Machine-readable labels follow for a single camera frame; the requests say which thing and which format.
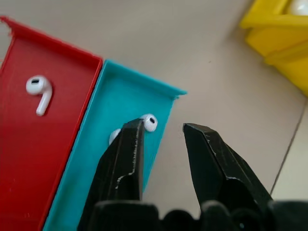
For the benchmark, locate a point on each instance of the teal plastic tray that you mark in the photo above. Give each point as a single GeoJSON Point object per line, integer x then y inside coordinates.
{"type": "Point", "coordinates": [115, 115]}

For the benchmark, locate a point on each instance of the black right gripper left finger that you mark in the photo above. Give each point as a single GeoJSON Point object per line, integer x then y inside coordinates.
{"type": "Point", "coordinates": [125, 168]}

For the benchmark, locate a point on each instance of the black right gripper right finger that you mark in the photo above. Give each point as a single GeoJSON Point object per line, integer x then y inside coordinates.
{"type": "Point", "coordinates": [216, 163]}

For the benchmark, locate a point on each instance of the white earbud case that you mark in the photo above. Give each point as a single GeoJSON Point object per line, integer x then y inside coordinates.
{"type": "Point", "coordinates": [298, 6]}

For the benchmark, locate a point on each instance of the white earbud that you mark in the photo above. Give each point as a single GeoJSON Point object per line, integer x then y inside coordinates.
{"type": "Point", "coordinates": [41, 92]}
{"type": "Point", "coordinates": [149, 122]}

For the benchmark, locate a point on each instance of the red plastic tray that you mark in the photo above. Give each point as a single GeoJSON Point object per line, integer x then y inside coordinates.
{"type": "Point", "coordinates": [36, 144]}

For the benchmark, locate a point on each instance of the yellow plastic bin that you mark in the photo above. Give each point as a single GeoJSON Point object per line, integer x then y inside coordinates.
{"type": "Point", "coordinates": [279, 36]}

